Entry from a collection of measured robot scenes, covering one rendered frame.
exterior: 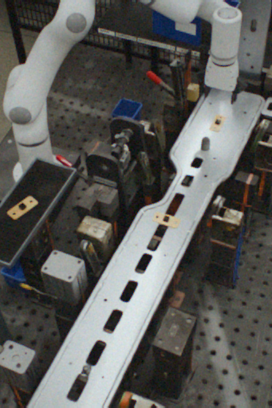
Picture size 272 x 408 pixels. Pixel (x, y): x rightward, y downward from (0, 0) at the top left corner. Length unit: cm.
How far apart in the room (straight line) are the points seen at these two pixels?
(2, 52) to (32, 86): 235
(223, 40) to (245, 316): 87
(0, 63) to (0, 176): 197
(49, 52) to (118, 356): 91
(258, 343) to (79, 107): 130
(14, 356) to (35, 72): 86
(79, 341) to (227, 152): 82
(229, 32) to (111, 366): 101
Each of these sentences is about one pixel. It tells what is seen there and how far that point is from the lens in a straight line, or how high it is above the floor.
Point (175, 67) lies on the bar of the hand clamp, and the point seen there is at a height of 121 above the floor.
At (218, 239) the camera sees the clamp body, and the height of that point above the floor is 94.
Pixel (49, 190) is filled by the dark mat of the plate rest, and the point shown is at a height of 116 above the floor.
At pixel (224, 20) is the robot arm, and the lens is 187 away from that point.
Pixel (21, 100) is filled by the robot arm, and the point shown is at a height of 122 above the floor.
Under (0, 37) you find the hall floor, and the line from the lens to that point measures 446.
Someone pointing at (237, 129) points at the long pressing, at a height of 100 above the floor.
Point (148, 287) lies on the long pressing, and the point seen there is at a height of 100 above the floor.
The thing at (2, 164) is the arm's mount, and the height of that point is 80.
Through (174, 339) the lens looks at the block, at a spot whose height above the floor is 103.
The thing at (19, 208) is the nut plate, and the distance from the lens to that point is 173.
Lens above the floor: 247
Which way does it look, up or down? 50 degrees down
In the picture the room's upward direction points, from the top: 3 degrees counter-clockwise
